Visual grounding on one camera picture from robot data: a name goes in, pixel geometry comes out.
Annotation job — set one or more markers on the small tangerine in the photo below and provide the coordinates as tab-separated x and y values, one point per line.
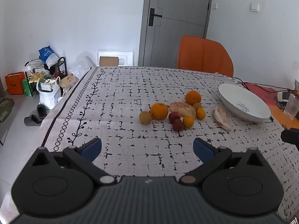
188	122
201	113

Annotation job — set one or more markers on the red and orange table mat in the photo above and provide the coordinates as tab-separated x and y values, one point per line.
276	110

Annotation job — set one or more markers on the white light switch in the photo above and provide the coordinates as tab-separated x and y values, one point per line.
255	7

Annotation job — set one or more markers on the yellow slippers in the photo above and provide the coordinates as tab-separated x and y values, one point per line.
37	77

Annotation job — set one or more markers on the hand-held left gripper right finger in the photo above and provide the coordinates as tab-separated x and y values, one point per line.
202	149

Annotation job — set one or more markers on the green box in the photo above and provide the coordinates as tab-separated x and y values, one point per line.
26	87

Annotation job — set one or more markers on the grey slipper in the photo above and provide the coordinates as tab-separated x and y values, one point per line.
32	120

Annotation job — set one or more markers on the green rug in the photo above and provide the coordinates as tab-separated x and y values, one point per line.
5	110

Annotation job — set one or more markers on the white power adapter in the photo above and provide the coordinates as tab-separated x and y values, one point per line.
283	96

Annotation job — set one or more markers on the brown cardboard sheet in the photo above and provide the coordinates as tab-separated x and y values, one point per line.
108	61

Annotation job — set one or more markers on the small green-brown fruit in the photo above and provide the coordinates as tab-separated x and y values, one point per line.
197	106

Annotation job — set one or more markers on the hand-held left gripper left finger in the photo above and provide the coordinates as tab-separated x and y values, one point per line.
92	148

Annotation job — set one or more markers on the black metal rack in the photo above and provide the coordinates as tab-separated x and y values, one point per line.
63	63

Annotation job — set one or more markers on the yellow-brown round fruit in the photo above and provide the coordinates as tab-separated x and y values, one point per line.
145	117

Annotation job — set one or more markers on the orange chair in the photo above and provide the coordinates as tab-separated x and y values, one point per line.
203	53

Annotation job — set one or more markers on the black slipper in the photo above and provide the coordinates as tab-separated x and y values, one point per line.
42	110

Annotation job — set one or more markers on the blue and white bag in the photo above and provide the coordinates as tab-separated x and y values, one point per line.
48	54

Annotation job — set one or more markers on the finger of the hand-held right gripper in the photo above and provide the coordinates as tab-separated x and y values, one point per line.
290	136

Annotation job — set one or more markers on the white plastic bag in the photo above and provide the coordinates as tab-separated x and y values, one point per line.
48	98

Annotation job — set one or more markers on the brown paper bag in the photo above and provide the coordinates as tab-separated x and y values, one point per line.
69	80

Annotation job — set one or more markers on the large orange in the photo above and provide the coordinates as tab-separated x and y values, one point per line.
193	97
159	111

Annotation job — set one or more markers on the peeled pomelo piece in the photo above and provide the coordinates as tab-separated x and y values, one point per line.
221	117
183	109

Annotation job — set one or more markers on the grey door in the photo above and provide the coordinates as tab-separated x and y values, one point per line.
177	32

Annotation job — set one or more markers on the orange box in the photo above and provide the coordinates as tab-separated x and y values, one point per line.
15	82

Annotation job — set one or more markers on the small red fruit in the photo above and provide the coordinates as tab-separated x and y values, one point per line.
178	124
174	116

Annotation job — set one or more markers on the black and white printed tablecloth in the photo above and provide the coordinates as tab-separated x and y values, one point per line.
130	86

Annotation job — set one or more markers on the clear plastic bag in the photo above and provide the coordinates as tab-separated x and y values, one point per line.
80	68

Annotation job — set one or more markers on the white foam board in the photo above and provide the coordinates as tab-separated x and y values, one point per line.
126	56

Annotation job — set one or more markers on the white plate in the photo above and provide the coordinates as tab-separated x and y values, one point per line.
244	102

